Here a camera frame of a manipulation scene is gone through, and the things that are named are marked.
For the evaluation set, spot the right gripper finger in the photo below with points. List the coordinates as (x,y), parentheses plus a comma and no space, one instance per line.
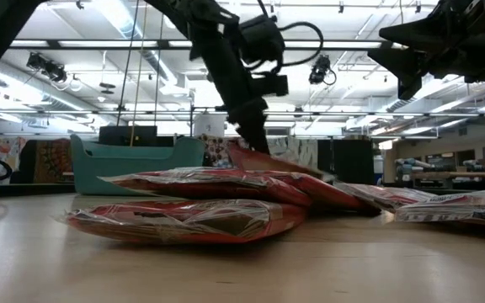
(406,67)
(411,33)

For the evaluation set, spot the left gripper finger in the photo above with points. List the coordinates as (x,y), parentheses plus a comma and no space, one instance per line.
(252,130)

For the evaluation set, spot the white cylindrical tank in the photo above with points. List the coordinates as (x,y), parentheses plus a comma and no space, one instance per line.
(209,125)

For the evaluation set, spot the green leaf print fabric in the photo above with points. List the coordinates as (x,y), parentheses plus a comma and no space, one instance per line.
(297,151)

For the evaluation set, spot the stack of fabric rolls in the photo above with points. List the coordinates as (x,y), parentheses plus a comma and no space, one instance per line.
(411,166)

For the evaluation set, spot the teal plastic basket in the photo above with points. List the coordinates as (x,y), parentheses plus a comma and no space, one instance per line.
(141,174)

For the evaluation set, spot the black ceiling spotlights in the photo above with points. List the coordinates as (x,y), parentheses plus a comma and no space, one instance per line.
(46,67)

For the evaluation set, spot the dark red patterned fabric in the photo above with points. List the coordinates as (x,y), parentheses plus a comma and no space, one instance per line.
(53,160)

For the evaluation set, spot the light floral fabric panel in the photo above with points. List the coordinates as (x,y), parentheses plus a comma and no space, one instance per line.
(0,157)

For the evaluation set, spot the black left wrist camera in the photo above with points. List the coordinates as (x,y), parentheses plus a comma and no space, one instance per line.
(261,40)

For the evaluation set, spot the black overhead camera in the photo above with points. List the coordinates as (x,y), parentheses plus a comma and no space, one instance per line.
(320,69)

